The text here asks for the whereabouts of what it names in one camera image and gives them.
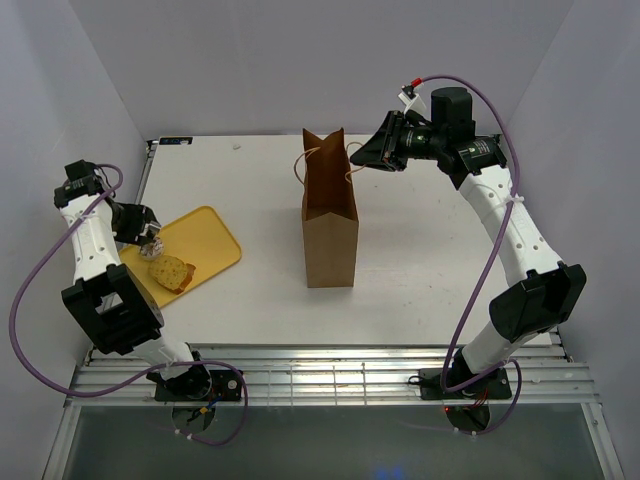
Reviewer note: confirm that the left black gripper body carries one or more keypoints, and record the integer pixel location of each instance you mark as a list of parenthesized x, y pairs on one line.
[(128, 221)]

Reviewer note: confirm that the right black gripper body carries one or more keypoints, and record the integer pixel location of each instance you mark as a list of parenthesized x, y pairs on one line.
[(413, 143)]

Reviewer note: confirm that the sprinkled chocolate donut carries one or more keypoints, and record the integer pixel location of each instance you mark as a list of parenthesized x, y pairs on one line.
[(152, 250)]

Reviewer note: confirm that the brown paper bag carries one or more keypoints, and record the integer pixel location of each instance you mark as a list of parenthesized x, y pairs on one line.
[(329, 217)]

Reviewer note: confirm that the metal serving tongs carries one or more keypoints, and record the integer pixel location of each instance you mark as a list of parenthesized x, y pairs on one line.
[(149, 233)]

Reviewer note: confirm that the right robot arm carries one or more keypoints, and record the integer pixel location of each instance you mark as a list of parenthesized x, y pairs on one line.
[(542, 289)]

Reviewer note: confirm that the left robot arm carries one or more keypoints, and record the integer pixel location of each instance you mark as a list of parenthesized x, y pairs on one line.
[(111, 305)]

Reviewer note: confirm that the yellow bread slice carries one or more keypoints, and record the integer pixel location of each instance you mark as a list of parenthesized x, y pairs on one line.
[(171, 273)]

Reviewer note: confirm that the yellow plastic tray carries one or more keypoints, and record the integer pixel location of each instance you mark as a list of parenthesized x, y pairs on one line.
[(199, 238)]

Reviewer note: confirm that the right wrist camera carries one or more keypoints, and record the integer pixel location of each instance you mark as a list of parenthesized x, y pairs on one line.
[(411, 99)]

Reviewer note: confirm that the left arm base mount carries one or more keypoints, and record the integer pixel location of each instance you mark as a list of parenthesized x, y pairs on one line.
[(225, 386)]

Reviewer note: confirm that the aluminium frame rail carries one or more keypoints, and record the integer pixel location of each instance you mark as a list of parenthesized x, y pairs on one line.
[(367, 376)]

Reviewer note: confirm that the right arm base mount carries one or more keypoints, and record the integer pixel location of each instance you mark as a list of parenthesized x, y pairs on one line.
[(495, 386)]

